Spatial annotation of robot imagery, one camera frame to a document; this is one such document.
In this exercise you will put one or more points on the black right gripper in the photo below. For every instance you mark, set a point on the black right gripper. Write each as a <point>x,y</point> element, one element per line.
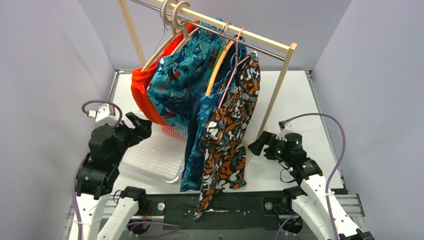
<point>268,138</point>

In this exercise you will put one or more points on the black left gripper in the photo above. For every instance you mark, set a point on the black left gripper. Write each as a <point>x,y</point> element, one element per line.
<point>133,129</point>

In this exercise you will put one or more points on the camouflage orange black shorts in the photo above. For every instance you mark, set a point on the camouflage orange black shorts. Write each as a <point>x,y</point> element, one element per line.
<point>222,142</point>

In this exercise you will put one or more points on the pink wire hanger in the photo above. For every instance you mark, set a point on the pink wire hanger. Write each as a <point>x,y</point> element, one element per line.
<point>239,57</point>

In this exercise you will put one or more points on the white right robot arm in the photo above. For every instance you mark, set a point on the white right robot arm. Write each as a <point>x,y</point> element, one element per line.
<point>310,199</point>

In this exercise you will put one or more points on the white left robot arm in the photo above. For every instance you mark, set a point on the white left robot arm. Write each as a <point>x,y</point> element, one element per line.
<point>95,178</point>

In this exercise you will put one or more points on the orange mesh shorts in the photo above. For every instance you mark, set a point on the orange mesh shorts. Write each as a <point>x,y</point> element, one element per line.
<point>140,83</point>

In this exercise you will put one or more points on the teal shark print shorts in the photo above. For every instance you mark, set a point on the teal shark print shorts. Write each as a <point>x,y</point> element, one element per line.
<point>180,76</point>

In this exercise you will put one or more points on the blue leaf print shorts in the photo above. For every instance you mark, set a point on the blue leaf print shorts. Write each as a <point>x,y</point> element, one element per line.
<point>192,177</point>

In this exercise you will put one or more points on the navy blue shorts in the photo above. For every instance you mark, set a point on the navy blue shorts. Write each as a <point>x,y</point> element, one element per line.
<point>193,125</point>

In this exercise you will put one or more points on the green hanger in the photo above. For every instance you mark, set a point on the green hanger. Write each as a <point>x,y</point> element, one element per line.
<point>216,65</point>

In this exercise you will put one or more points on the orange wooden hanger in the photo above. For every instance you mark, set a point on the orange wooden hanger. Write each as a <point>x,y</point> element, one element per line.
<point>210,83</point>

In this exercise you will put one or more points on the white plastic basket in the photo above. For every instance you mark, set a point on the white plastic basket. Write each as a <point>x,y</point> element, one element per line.
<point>160,157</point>

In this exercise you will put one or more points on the wooden clothes rack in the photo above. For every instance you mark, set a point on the wooden clothes rack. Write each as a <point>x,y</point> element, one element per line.
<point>227,30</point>

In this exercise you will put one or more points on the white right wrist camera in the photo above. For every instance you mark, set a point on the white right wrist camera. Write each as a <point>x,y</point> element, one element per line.
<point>285,128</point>

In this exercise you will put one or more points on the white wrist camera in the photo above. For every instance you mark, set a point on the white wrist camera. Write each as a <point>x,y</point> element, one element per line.
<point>106,114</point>
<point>285,128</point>

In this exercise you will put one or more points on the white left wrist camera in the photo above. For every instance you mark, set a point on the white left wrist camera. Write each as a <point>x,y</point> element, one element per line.
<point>106,114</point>

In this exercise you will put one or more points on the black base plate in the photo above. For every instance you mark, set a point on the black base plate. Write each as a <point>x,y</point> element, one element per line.
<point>263,210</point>

